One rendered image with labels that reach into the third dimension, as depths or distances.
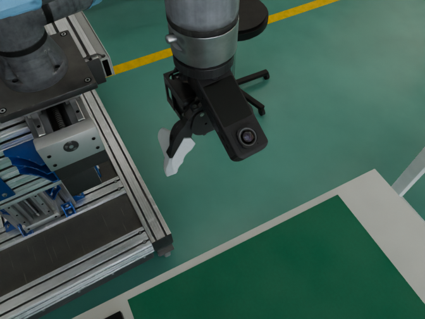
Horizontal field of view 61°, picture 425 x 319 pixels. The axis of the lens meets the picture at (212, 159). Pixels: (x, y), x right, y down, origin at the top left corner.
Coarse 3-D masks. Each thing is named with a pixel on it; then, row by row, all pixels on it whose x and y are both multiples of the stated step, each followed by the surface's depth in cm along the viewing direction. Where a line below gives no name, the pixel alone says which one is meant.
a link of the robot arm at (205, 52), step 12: (168, 24) 37; (168, 36) 37; (180, 36) 36; (216, 36) 35; (228, 36) 36; (180, 48) 37; (192, 48) 36; (204, 48) 36; (216, 48) 37; (228, 48) 38; (180, 60) 39; (192, 60) 38; (204, 60) 38; (216, 60) 38
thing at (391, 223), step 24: (336, 192) 99; (360, 192) 99; (384, 192) 99; (288, 216) 95; (360, 216) 95; (384, 216) 95; (408, 216) 95; (240, 240) 91; (384, 240) 91; (408, 240) 91; (192, 264) 88; (408, 264) 88; (144, 288) 85; (96, 312) 82
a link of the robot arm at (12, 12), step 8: (0, 0) 30; (8, 0) 31; (16, 0) 31; (24, 0) 32; (32, 0) 32; (40, 0) 33; (48, 0) 34; (0, 8) 31; (8, 8) 32; (16, 8) 32; (24, 8) 33; (32, 8) 33; (0, 16) 32; (8, 16) 33
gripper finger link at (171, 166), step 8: (160, 136) 53; (168, 136) 51; (160, 144) 53; (168, 144) 51; (184, 144) 49; (192, 144) 50; (176, 152) 49; (184, 152) 50; (168, 160) 50; (176, 160) 50; (168, 168) 52; (176, 168) 52
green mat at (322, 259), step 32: (288, 224) 94; (320, 224) 94; (352, 224) 94; (224, 256) 89; (256, 256) 89; (288, 256) 89; (320, 256) 89; (352, 256) 89; (384, 256) 89; (160, 288) 85; (192, 288) 85; (224, 288) 85; (256, 288) 85; (288, 288) 85; (320, 288) 85; (352, 288) 85; (384, 288) 85
